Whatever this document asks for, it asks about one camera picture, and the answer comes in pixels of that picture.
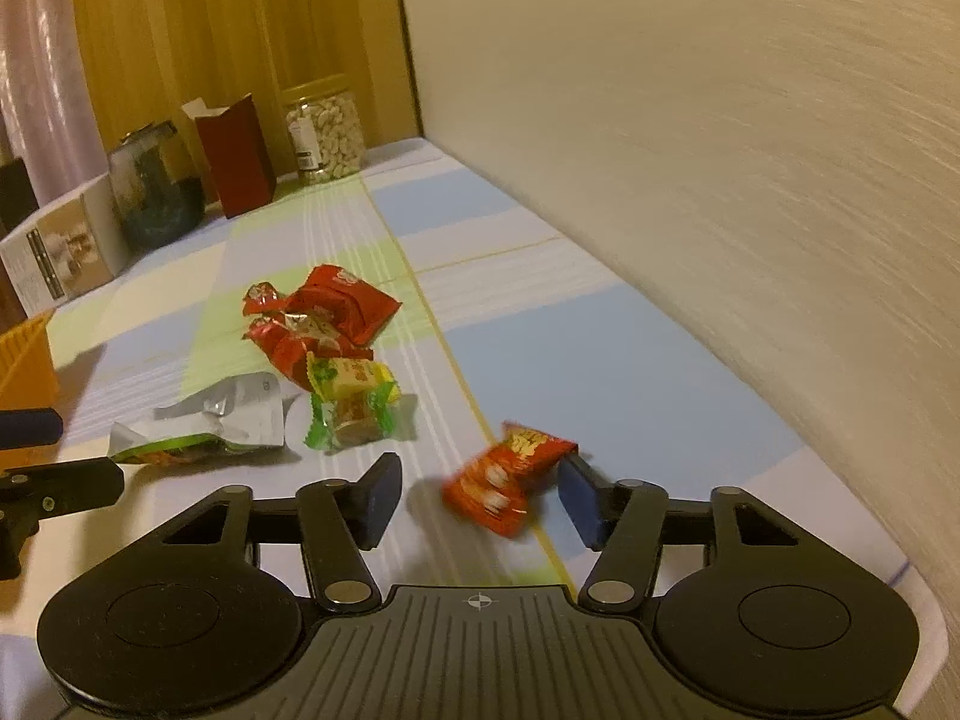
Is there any checked tablecloth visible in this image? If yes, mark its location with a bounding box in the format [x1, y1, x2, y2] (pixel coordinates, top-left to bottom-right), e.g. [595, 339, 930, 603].
[0, 136, 947, 720]

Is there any dark red candy packet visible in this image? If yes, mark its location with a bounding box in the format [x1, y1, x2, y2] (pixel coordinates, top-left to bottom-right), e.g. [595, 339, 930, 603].
[246, 313, 375, 378]

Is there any silver green snack packet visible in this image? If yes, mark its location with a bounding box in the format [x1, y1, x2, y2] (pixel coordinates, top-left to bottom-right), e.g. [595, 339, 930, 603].
[109, 373, 290, 467]

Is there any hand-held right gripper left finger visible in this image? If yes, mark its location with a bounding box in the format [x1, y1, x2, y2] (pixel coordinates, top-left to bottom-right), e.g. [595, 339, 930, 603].
[144, 453, 407, 613]

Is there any white box with photo print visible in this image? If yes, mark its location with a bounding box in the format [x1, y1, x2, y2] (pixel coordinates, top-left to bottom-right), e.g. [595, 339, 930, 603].
[0, 172, 133, 317]

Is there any pink curtain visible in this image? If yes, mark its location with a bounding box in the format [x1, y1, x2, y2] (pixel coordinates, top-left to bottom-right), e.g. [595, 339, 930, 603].
[0, 0, 115, 190]

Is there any clear jar of nuts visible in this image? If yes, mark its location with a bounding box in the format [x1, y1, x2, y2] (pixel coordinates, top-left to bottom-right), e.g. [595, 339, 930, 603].
[281, 75, 367, 183]

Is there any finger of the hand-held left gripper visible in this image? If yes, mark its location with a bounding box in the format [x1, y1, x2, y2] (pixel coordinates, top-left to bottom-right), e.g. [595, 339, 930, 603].
[0, 457, 125, 580]
[0, 409, 63, 446]

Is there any small red foil candy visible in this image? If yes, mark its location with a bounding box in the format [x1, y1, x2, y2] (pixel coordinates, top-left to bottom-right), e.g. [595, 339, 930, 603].
[242, 281, 288, 319]

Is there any brown box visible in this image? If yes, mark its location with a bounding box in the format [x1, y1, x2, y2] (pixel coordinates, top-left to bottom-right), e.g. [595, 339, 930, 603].
[0, 240, 17, 325]

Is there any yellow snack packet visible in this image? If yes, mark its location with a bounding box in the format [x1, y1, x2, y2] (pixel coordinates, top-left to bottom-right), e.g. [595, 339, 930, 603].
[305, 352, 395, 401]

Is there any yellow curtain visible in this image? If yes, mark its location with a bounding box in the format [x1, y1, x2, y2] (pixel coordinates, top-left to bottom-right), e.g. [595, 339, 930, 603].
[70, 0, 422, 167]

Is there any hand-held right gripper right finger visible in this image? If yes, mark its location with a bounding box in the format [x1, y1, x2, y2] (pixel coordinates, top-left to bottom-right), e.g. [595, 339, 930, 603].
[557, 454, 808, 613]

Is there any orange red snack packet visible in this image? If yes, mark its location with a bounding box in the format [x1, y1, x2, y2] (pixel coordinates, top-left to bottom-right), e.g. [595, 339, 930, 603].
[441, 422, 579, 539]

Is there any orange plastic basket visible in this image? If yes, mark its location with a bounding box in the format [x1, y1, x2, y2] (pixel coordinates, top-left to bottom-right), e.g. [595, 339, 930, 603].
[0, 307, 60, 410]

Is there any dark red paper box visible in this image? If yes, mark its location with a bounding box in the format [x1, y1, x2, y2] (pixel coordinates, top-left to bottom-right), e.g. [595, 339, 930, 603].
[182, 94, 278, 221]

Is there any large red snack packet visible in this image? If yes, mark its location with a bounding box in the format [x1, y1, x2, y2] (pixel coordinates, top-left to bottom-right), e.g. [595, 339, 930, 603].
[298, 264, 403, 347]

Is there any black chair back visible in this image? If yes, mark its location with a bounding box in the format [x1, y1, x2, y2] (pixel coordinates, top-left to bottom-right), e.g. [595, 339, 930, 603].
[0, 157, 40, 238]

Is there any dark glass jar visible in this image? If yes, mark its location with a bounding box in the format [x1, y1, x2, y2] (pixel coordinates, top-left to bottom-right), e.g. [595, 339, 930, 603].
[107, 120, 206, 253]

